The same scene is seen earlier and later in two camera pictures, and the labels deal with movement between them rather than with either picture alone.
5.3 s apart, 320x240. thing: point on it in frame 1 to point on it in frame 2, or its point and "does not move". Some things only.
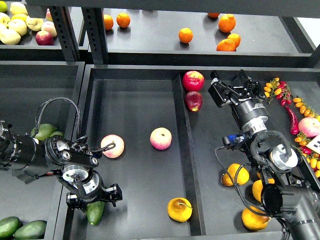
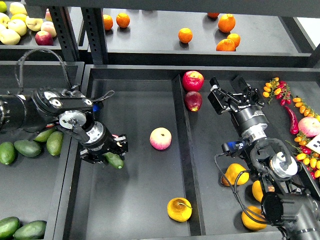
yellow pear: [257, 187] does not move
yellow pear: [179, 209] does not move
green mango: [94, 211] to [114, 159]
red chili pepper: [294, 124] does not move
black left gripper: [87, 185] to [100, 141]
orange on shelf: [235, 37] does not move
